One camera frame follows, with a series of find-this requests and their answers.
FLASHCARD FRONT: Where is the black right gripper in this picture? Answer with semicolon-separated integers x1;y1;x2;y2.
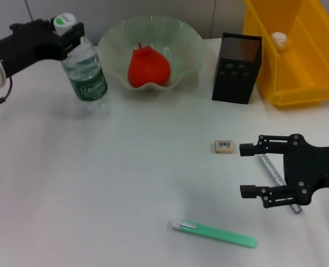
239;133;329;209

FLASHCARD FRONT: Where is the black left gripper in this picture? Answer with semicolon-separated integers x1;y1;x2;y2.
0;18;86;78

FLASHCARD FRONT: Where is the beige eraser with barcode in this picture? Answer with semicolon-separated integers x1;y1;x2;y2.
214;140;235;154

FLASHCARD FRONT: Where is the clear green-label water bottle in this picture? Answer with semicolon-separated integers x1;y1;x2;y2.
53;12;109;111

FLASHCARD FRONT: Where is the orange-red knitted fruit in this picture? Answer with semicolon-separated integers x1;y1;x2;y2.
127;41;172;89

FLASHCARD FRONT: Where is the white paper ball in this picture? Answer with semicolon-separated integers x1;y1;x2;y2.
270;31;289;51

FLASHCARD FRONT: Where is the grey marker pen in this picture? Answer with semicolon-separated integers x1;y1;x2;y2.
257;154;304;215

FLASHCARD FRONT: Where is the black mesh pen holder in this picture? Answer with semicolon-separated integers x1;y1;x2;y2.
212;32;263;105

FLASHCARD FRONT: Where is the wavy translucent glass fruit plate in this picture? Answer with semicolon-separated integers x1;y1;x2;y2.
98;15;205;92

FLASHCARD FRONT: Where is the yellow plastic bin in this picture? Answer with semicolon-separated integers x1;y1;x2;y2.
242;0;329;110

